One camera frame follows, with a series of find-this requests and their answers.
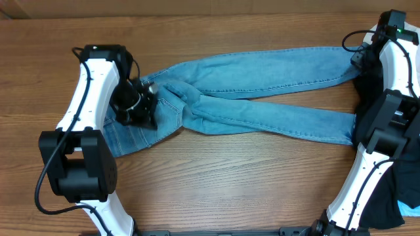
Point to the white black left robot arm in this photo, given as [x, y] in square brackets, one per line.
[79, 170]

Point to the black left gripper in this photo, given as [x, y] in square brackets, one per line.
[142, 118]

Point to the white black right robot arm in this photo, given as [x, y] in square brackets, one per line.
[396, 48]

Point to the black garment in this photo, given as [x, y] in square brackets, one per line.
[387, 125]

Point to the light blue denim jeans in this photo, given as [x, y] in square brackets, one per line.
[224, 94]

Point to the white beige garment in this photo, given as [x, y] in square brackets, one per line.
[368, 36]

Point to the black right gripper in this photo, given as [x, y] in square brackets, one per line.
[356, 60]

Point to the brown cardboard back panel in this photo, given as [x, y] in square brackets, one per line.
[109, 8]

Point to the light blue cloth piece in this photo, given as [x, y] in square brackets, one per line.
[406, 210]

